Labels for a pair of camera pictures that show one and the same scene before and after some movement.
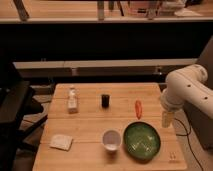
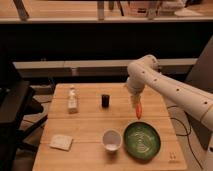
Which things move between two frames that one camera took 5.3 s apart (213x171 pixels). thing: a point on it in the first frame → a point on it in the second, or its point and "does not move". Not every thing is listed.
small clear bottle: x=72 y=101 does not move
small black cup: x=105 y=100 does not move
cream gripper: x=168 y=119 → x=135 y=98
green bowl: x=141 y=140 does not move
